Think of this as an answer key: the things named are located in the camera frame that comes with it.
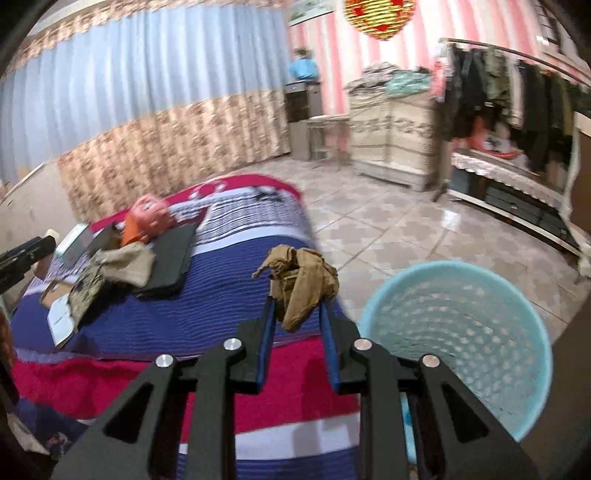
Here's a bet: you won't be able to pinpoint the brown paper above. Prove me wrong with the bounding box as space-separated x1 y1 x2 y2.
252 244 339 333

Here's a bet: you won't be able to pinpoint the person left hand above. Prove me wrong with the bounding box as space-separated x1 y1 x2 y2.
0 310 17 369

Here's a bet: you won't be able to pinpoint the teal white carton box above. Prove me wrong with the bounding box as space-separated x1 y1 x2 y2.
54 223 94 268

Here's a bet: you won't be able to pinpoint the white cabinet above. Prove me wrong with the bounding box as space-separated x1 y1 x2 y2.
0 162 79 251

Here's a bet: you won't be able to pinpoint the striped blue red blanket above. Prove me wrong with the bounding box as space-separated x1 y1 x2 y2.
11 174 359 479

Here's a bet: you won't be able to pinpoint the light blue plastic basket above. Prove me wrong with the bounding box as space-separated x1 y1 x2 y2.
358 260 553 441

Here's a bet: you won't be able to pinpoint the pink teapot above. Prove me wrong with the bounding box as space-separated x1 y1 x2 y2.
129 194 176 240

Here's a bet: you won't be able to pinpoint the black flat case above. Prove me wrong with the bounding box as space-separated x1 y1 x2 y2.
133 224 197 299

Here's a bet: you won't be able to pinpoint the blue and floral curtain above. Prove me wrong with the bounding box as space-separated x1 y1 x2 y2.
1 1 290 220

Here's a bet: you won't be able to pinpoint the patterned cloth covered chest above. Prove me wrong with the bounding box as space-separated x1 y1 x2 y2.
349 88 441 192

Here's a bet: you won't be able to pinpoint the small metal folding table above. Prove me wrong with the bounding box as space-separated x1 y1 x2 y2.
307 114 349 168

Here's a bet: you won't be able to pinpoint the white lace cover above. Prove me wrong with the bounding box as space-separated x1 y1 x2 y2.
451 150 564 210

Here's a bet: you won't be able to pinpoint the low tv cabinet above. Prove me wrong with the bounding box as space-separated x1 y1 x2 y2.
447 157 580 255

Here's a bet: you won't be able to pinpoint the grey water dispenser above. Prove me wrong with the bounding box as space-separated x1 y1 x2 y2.
283 81 324 161

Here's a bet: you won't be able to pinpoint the brown board with white edge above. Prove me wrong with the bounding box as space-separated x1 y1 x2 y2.
560 112 591 244

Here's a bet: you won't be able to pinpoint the pile of folded clothes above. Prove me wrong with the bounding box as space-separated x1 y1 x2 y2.
344 62 432 98

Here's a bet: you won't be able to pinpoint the blue covered water bottle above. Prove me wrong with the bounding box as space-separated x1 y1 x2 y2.
288 58 320 82

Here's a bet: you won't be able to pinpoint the hanging dark clothes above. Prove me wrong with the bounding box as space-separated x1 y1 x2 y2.
440 43 590 174

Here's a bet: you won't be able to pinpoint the small potted plant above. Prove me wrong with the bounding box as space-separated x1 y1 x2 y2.
294 47 311 58

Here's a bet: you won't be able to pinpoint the metal clothes rack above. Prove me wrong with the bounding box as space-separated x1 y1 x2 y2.
434 38 590 207

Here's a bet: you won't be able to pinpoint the red heart wall ornament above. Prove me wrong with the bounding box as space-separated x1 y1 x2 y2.
344 0 416 41

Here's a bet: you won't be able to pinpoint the landscape wall picture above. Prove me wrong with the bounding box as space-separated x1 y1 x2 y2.
287 0 336 26

